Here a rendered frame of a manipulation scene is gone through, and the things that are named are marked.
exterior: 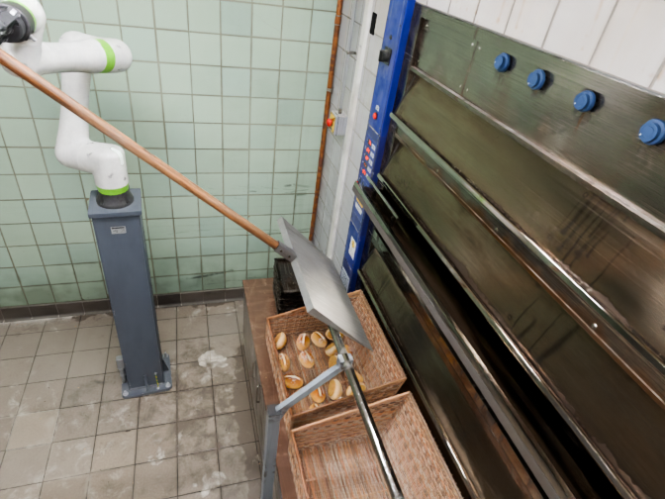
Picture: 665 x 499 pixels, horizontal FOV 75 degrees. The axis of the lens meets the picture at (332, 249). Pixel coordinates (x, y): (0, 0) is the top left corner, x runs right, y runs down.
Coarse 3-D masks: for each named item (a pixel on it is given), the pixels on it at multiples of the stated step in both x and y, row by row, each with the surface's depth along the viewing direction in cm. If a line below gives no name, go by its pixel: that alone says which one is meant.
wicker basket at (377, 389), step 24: (288, 312) 212; (360, 312) 214; (288, 336) 222; (384, 336) 194; (360, 360) 208; (384, 360) 191; (384, 384) 175; (312, 408) 171; (336, 408) 176; (288, 432) 178
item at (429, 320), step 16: (400, 272) 180; (416, 304) 169; (432, 320) 158; (448, 352) 148; (464, 368) 141; (464, 384) 140; (480, 400) 133; (496, 416) 128; (496, 432) 126; (512, 448) 120; (528, 480) 115; (544, 496) 110
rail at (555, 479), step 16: (384, 224) 158; (416, 272) 137; (432, 304) 128; (448, 320) 121; (464, 336) 117; (480, 368) 108; (496, 384) 105; (496, 400) 103; (512, 416) 98; (528, 432) 95; (528, 448) 93; (544, 464) 90; (560, 480) 87; (560, 496) 86
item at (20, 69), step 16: (16, 64) 101; (32, 80) 104; (48, 96) 107; (64, 96) 108; (80, 112) 111; (96, 128) 114; (112, 128) 116; (128, 144) 119; (144, 160) 123; (160, 160) 125; (176, 176) 128; (192, 192) 132; (224, 208) 138; (240, 224) 143; (272, 240) 151
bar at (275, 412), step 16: (336, 336) 146; (336, 368) 141; (352, 368) 136; (320, 384) 143; (352, 384) 132; (288, 400) 145; (272, 416) 145; (368, 416) 123; (272, 432) 150; (368, 432) 120; (272, 448) 156; (384, 448) 116; (272, 464) 163; (384, 464) 112; (272, 480) 170; (400, 496) 106
